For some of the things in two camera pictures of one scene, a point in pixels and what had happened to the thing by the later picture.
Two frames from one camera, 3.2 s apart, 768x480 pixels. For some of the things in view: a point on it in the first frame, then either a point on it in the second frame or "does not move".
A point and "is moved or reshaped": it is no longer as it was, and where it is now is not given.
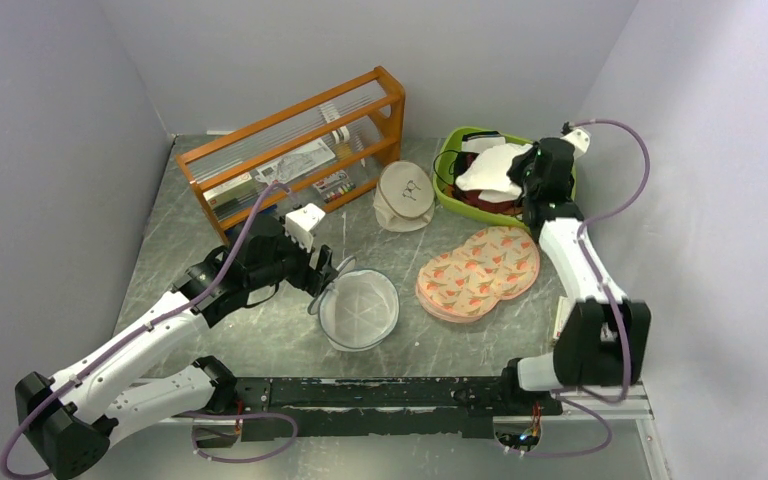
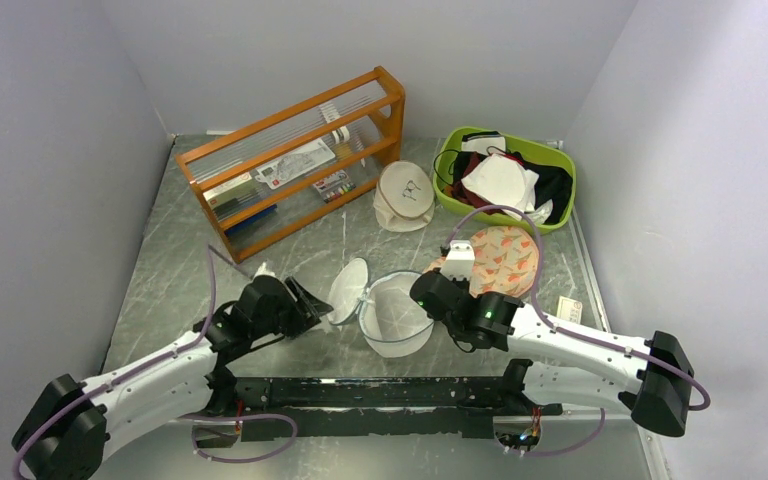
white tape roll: [341, 134] does not move
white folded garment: [477, 145] does not move
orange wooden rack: [318, 153] does not move
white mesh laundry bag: [358, 311] is moved or reshaped
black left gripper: [307, 278] -> [304, 309]
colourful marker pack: [334, 186] does not move
